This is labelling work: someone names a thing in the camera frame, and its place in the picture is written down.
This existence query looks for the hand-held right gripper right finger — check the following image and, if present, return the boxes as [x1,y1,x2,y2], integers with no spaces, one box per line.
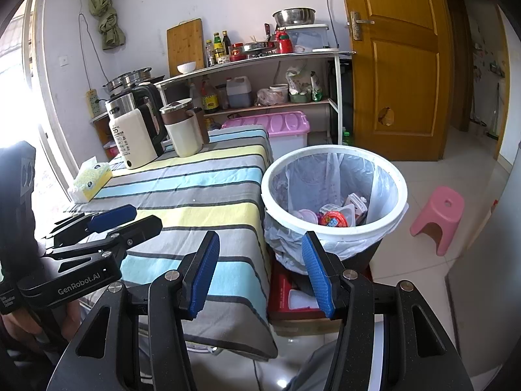
[300,231,475,391]

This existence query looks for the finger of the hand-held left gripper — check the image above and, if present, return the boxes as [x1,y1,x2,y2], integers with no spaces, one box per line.
[53,204,138,245]
[41,214,163,260]

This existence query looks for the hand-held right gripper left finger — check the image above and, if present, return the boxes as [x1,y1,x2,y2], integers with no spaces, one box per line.
[47,230,221,391]

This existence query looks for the red lidded jelly cup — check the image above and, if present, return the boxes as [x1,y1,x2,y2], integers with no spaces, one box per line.
[319,210,351,229]

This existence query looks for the white plastic trash bin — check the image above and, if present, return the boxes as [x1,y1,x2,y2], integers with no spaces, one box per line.
[260,144,409,269]

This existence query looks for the blue white yogurt cup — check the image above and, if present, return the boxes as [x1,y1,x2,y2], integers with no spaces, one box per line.
[340,206,361,226]

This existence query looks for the red milk carton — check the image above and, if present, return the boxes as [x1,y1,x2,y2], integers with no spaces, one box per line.
[344,193,369,224]

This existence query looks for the clear plastic bin liner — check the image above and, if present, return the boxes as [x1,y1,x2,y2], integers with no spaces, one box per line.
[262,152,410,275]

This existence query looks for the person's left hand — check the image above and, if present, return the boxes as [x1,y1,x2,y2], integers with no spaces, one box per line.
[0,293,88,353]

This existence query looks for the red cardboard box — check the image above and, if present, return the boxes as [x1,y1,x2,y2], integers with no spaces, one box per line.
[266,261,373,322]

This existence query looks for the yellow white tissue pack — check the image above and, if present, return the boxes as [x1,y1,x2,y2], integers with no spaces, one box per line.
[67,157,114,203]

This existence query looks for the striped tablecloth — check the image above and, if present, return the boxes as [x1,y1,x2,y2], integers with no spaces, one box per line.
[61,124,279,361]

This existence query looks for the cream steel electric kettle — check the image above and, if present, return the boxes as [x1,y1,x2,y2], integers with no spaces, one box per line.
[105,82,168,170]

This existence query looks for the person's grey trousers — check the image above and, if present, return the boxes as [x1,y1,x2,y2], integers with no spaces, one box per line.
[281,340,346,391]

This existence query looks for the beige brown lidded jug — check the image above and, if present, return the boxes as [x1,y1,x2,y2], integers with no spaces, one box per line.
[160,98,210,158]

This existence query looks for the steel steamer pot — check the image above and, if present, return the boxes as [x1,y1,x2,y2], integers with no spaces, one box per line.
[102,67,153,92]

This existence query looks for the pink plastic stool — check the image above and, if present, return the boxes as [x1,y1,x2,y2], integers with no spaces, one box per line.
[410,186,465,256]

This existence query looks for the yellow label oil bottle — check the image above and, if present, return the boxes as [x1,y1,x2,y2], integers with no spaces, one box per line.
[201,79,218,114]

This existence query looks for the pink lidded storage box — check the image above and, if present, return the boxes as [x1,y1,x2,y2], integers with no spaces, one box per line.
[222,111,311,159]

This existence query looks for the white refrigerator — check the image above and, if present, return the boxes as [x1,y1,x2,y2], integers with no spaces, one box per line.
[445,138,521,391]

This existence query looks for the dark liquid plastic jug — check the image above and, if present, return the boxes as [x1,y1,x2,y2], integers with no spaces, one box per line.
[226,77,253,109]

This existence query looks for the clear plastic bag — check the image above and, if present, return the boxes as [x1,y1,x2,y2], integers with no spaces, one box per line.
[256,89,281,107]

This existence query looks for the wooden cutting board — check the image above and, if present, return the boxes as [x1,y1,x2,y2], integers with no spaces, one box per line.
[166,18,205,78]

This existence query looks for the white plastic bag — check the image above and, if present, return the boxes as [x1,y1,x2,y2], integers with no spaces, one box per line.
[285,63,324,102]

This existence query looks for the green hanging cloth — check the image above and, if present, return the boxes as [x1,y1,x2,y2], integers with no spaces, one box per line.
[89,0,127,51]

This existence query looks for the kitchen shelf unit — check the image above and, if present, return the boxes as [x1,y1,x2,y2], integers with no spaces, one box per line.
[92,49,357,159]

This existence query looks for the steel pan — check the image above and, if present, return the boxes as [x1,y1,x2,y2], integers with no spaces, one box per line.
[240,41,277,55]

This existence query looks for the wooden door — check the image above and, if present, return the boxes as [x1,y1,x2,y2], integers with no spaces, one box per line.
[337,0,454,161]

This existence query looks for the red plastic bottle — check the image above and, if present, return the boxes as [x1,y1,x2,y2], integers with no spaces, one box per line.
[276,28,294,54]

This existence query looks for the clear plastic storage box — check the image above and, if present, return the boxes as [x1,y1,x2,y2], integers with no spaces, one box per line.
[285,24,330,51]

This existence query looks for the steel mixing bowl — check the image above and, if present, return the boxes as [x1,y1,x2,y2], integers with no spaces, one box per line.
[272,7,317,26]

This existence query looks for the black wall cable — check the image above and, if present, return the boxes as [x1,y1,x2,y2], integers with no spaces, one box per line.
[78,13,106,90]

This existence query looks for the brass door handle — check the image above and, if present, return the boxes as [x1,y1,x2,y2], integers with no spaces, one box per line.
[349,11,375,41]

